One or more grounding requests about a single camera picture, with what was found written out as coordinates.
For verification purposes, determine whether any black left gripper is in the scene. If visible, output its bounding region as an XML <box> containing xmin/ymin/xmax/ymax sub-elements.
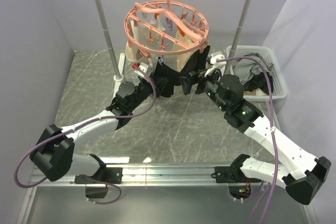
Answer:
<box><xmin>129</xmin><ymin>73</ymin><xmax>169</xmax><ymax>111</ymax></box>

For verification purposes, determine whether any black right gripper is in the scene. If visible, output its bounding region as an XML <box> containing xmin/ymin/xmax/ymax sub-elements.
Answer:
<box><xmin>178</xmin><ymin>66</ymin><xmax>228</xmax><ymax>112</ymax></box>

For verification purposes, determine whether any black underwear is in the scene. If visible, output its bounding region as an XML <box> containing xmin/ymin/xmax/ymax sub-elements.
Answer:
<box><xmin>154</xmin><ymin>45</ymin><xmax>211</xmax><ymax>98</ymax></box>

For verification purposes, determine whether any grey white underwear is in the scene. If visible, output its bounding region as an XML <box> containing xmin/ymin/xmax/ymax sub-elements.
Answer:
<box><xmin>125</xmin><ymin>17</ymin><xmax>165</xmax><ymax>62</ymax></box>

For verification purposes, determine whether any beige underwear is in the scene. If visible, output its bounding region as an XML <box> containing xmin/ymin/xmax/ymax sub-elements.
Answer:
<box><xmin>172</xmin><ymin>26</ymin><xmax>199</xmax><ymax>72</ymax></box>

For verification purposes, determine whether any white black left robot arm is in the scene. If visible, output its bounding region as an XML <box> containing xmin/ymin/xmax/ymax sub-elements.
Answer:
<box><xmin>29</xmin><ymin>74</ymin><xmax>168</xmax><ymax>183</ymax></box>

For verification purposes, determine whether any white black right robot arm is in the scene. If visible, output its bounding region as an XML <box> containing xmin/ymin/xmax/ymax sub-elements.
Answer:
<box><xmin>179</xmin><ymin>72</ymin><xmax>331</xmax><ymax>205</ymax></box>

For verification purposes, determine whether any pink round clip hanger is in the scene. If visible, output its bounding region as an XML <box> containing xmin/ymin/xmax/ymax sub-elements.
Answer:
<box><xmin>124</xmin><ymin>0</ymin><xmax>209</xmax><ymax>62</ymax></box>

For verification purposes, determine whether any white metal drying rack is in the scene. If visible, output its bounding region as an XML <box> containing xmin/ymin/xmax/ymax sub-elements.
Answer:
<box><xmin>87</xmin><ymin>0</ymin><xmax>260</xmax><ymax>109</ymax></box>

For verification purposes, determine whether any clothes pile in basket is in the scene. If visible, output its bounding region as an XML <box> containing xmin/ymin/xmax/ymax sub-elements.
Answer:
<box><xmin>233</xmin><ymin>52</ymin><xmax>275</xmax><ymax>95</ymax></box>

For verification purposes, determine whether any white plastic laundry basket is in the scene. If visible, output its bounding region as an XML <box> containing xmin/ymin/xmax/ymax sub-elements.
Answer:
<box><xmin>230</xmin><ymin>45</ymin><xmax>287</xmax><ymax>101</ymax></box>

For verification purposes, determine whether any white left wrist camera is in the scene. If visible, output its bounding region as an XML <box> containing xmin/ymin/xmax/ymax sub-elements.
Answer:
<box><xmin>132</xmin><ymin>62</ymin><xmax>152</xmax><ymax>78</ymax></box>

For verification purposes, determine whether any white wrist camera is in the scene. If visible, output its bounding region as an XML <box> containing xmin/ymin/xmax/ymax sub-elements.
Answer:
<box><xmin>205</xmin><ymin>51</ymin><xmax>226</xmax><ymax>77</ymax></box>
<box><xmin>132</xmin><ymin>62</ymin><xmax>152</xmax><ymax>78</ymax></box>

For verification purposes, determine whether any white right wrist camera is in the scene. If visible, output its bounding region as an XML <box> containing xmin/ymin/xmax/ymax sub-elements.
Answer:
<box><xmin>205</xmin><ymin>51</ymin><xmax>226</xmax><ymax>77</ymax></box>

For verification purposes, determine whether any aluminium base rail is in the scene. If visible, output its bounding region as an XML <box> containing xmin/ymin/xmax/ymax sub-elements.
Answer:
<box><xmin>28</xmin><ymin>163</ymin><xmax>305</xmax><ymax>188</ymax></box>

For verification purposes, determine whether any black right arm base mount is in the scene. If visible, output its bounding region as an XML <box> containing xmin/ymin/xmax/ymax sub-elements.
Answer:
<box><xmin>211</xmin><ymin>153</ymin><xmax>266</xmax><ymax>201</ymax></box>

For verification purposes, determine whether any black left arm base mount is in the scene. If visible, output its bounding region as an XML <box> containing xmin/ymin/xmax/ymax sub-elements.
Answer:
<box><xmin>74</xmin><ymin>154</ymin><xmax>123</xmax><ymax>205</ymax></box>

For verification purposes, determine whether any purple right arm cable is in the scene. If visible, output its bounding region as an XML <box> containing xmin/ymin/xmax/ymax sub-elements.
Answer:
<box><xmin>209</xmin><ymin>55</ymin><xmax>279</xmax><ymax>224</ymax></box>

